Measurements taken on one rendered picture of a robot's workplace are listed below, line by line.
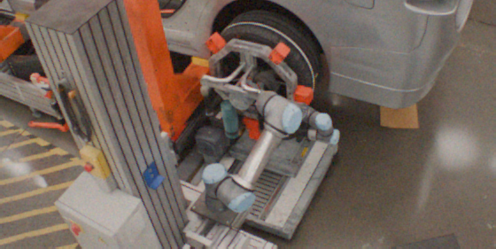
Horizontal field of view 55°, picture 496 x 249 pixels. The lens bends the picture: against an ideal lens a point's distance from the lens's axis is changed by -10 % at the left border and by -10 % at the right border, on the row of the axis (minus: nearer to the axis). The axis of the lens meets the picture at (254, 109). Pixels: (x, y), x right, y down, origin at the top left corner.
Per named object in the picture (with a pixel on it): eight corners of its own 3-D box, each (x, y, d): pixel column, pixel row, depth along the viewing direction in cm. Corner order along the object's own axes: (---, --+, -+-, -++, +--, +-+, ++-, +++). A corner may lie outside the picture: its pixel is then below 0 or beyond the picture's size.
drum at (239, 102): (267, 90, 311) (265, 72, 301) (251, 113, 298) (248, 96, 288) (245, 84, 316) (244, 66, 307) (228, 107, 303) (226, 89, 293)
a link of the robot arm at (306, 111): (241, 104, 234) (296, 119, 274) (258, 115, 228) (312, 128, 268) (252, 81, 232) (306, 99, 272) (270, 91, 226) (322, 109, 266)
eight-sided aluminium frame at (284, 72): (299, 124, 317) (296, 52, 280) (295, 131, 313) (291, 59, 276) (220, 101, 338) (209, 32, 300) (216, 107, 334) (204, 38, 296)
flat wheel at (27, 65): (41, 34, 479) (33, 14, 462) (90, 42, 457) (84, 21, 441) (-3, 75, 436) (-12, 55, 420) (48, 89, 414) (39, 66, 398)
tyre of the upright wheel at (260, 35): (300, 112, 348) (340, 49, 296) (285, 136, 334) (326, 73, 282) (216, 59, 352) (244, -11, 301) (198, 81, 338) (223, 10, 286)
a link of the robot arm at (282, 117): (225, 198, 241) (284, 97, 236) (247, 216, 233) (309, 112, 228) (210, 197, 232) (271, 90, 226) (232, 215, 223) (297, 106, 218)
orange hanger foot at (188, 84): (225, 73, 367) (219, 33, 344) (186, 121, 335) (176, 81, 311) (205, 67, 374) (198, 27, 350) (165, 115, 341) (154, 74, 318)
